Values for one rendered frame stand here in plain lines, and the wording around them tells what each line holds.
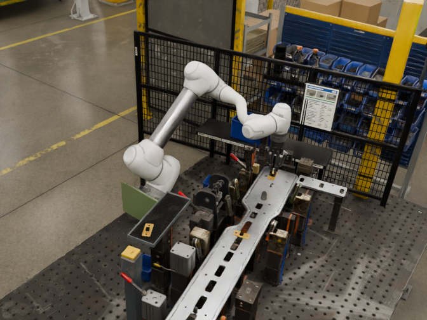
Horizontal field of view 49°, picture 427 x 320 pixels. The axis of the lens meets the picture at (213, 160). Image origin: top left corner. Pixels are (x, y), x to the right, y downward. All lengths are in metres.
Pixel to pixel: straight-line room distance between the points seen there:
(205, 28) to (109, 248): 2.50
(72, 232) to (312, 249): 2.01
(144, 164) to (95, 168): 2.00
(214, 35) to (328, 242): 2.37
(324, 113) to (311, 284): 1.08
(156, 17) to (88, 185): 1.80
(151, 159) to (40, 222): 1.66
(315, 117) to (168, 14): 2.25
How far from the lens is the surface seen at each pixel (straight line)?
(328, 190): 2.84
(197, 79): 2.75
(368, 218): 3.21
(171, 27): 4.87
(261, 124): 2.40
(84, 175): 4.62
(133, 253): 2.10
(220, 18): 4.45
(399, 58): 2.93
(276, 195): 2.72
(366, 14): 6.69
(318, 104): 3.07
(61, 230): 4.05
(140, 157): 2.71
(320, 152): 3.13
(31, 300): 2.63
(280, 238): 2.40
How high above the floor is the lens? 2.63
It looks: 33 degrees down
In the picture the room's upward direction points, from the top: 3 degrees clockwise
